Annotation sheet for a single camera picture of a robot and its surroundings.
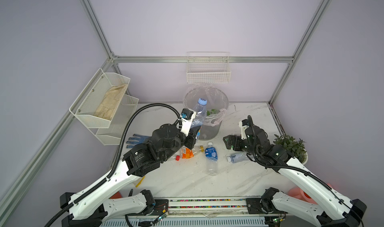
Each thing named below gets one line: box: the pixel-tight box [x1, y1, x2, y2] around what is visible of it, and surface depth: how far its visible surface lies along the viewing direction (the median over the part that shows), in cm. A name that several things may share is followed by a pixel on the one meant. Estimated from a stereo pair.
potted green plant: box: [273, 134, 308, 165], surface depth 78 cm
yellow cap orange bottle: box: [181, 146, 194, 159], surface depth 92 cm
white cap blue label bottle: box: [205, 141, 219, 176], surface depth 89 cm
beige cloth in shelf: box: [94, 83, 128, 121], surface depth 81 cm
